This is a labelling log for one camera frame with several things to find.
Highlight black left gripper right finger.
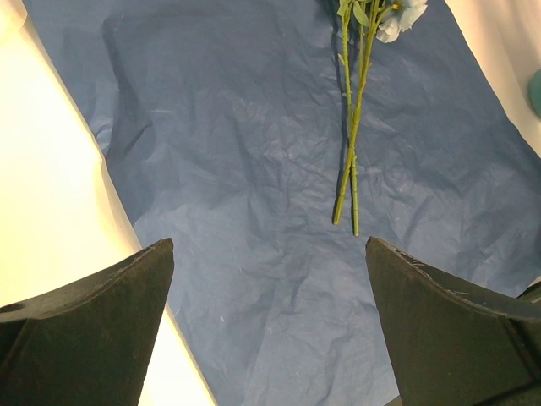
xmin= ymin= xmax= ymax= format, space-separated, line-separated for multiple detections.
xmin=366 ymin=237 xmax=540 ymax=405

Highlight teal cylindrical vase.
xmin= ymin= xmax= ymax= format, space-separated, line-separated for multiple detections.
xmin=527 ymin=69 xmax=541 ymax=118

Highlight pale blue flower stem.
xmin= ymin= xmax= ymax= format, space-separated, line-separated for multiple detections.
xmin=333 ymin=0 xmax=428 ymax=237

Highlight blue flower bouquet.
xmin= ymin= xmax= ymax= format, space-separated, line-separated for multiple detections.
xmin=26 ymin=1 xmax=540 ymax=405

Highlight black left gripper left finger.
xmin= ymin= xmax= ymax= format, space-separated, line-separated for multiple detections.
xmin=1 ymin=239 xmax=174 ymax=406

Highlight pink rose spray left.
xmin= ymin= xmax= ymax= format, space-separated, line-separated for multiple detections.
xmin=333 ymin=1 xmax=370 ymax=237

